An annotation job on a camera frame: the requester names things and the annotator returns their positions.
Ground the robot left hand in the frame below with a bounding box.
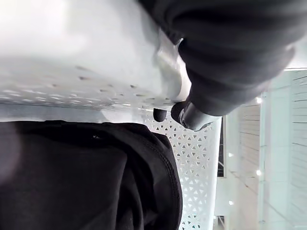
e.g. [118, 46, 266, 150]
[138, 0, 307, 131]

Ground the white perforated laundry basket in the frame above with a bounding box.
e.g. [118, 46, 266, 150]
[0, 0, 223, 230]

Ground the black garment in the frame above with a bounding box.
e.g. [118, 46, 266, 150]
[0, 120, 184, 230]

